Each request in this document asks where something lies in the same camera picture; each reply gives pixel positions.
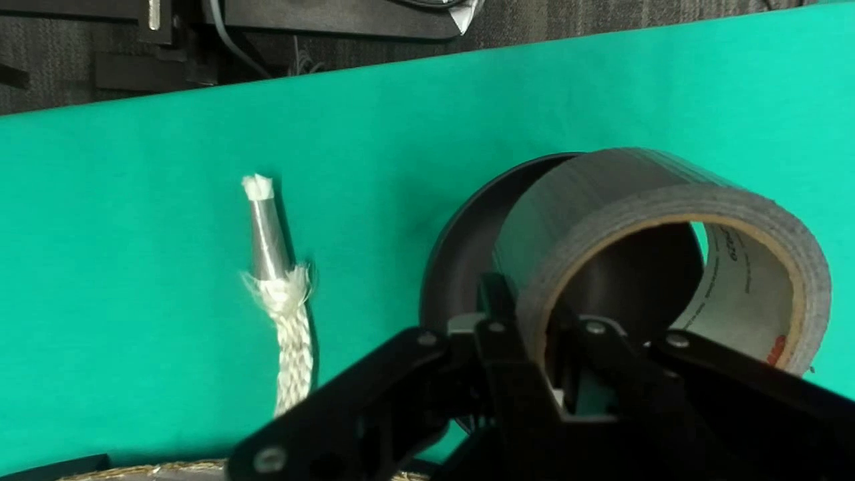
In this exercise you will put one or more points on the green tablecloth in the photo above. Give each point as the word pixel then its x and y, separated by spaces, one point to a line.
pixel 127 328

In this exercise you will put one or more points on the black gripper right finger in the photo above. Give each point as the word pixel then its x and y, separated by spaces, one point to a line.
pixel 706 413

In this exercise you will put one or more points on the gray tape roll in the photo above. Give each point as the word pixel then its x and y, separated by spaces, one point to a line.
pixel 764 285

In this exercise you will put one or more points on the curved black wooden board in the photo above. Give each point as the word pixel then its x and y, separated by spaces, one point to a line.
pixel 100 470

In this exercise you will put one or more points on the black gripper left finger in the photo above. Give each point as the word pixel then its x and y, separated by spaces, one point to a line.
pixel 381 416

